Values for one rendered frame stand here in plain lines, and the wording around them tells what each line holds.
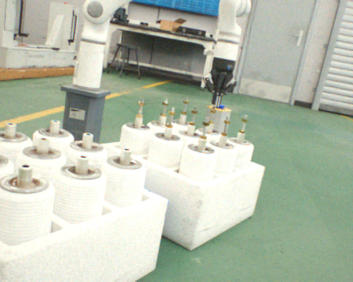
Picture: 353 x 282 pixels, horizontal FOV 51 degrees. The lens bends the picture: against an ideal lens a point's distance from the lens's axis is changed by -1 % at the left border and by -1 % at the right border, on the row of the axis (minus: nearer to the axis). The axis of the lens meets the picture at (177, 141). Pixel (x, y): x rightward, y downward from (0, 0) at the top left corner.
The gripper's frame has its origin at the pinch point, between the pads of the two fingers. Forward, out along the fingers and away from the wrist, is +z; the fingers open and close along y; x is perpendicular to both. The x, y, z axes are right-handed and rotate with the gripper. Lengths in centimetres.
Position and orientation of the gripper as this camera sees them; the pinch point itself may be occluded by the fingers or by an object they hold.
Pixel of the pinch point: (216, 101)
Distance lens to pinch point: 125.7
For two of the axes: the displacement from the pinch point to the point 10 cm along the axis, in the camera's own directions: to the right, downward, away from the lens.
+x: -3.9, -2.9, 8.7
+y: 9.0, 0.5, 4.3
